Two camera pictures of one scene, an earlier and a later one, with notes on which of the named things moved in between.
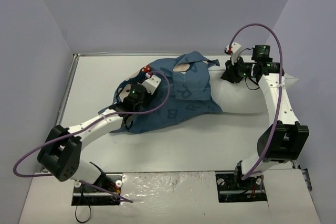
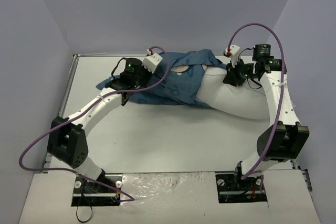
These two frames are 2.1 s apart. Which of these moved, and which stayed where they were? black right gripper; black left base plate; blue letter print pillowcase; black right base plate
Moved: blue letter print pillowcase
Stayed: black right base plate; black left base plate; black right gripper
